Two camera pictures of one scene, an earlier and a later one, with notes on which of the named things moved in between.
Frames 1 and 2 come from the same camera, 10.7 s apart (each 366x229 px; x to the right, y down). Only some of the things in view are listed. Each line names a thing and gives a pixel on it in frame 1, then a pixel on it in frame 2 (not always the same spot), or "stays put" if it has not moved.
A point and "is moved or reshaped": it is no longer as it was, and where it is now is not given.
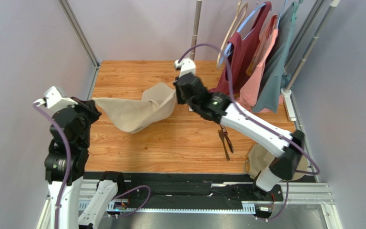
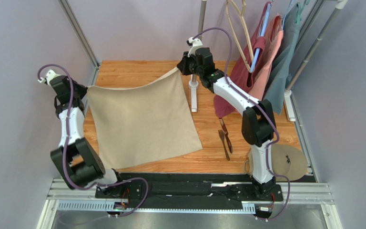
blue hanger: [240, 28] -> [264, 25]
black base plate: [153, 190] stays put
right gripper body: [181, 90] -> [183, 66]
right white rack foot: [286, 94] stays put
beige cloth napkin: [129, 116] is moved or reshaped
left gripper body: [87, 114] -> [79, 91]
